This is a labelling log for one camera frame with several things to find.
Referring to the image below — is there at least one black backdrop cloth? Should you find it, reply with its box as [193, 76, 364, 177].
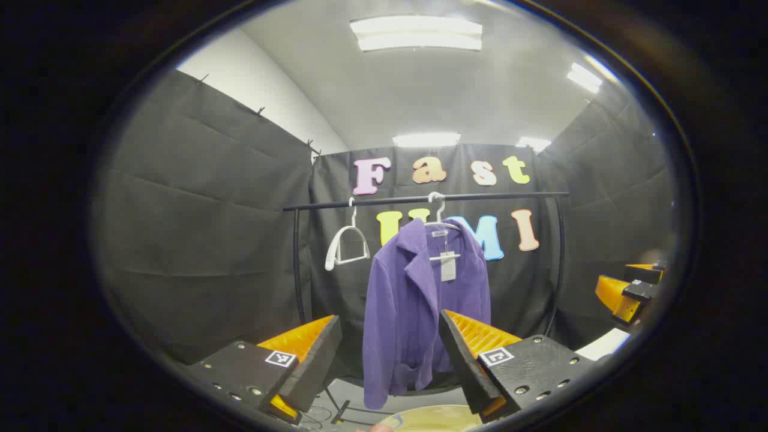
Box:
[96, 69, 679, 385]

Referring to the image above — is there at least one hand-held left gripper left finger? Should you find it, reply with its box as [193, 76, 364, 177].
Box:
[180, 315, 343, 427]

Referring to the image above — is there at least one large ceiling light panel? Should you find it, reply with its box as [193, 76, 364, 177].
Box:
[350, 15, 484, 53]

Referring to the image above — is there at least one beige laundry hamper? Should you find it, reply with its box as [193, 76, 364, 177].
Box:
[378, 405, 484, 432]

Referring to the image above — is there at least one purple ribbed jacket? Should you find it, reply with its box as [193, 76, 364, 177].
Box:
[362, 217, 491, 410]

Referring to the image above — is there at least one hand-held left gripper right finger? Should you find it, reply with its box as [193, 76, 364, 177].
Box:
[438, 309, 595, 424]

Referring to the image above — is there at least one white plastic hanger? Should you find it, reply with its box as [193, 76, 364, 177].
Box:
[423, 192, 464, 262]
[325, 198, 371, 272]

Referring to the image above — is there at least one black metal clothes rack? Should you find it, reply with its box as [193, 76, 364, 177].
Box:
[282, 191, 571, 425]

